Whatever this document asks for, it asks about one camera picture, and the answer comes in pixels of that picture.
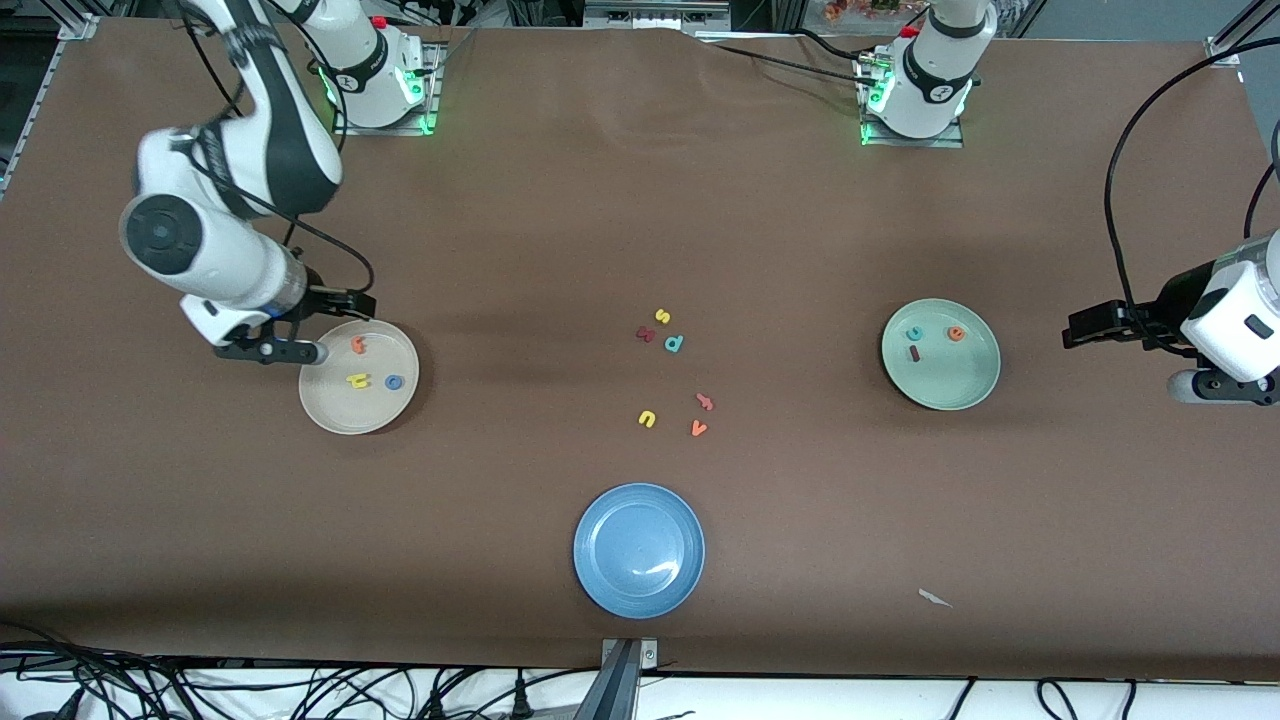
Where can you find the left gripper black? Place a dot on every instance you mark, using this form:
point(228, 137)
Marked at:
point(1165, 306)

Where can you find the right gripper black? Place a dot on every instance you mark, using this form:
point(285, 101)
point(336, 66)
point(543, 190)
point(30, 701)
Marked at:
point(318, 297)

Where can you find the yellow foam letter h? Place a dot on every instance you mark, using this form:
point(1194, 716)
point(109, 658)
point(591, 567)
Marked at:
point(358, 381)

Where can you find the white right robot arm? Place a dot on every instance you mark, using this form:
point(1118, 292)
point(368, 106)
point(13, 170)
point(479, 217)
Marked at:
point(280, 150)

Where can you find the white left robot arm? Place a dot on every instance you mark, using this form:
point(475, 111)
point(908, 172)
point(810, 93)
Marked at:
point(940, 70)

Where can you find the beige plate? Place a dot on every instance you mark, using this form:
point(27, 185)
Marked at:
point(358, 410)

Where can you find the pale green plate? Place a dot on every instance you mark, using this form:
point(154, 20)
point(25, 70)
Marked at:
point(940, 385)

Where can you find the brown table cover sheet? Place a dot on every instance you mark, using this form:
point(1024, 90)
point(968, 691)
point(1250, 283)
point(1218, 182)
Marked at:
point(200, 520)

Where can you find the white torn paper scrap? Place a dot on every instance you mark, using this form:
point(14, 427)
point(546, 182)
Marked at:
point(933, 597)

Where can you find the blue plate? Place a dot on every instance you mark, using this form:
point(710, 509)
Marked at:
point(640, 550)

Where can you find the orange patterned object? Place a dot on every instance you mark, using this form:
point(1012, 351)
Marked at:
point(860, 10)

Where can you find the grey metal equipment box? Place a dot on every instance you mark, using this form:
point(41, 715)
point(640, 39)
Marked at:
point(650, 15)

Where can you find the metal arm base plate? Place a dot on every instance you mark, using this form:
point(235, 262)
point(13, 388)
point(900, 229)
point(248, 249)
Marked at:
point(945, 143)
point(433, 100)

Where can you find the grey metal camera bracket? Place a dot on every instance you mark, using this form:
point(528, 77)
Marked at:
point(625, 690)

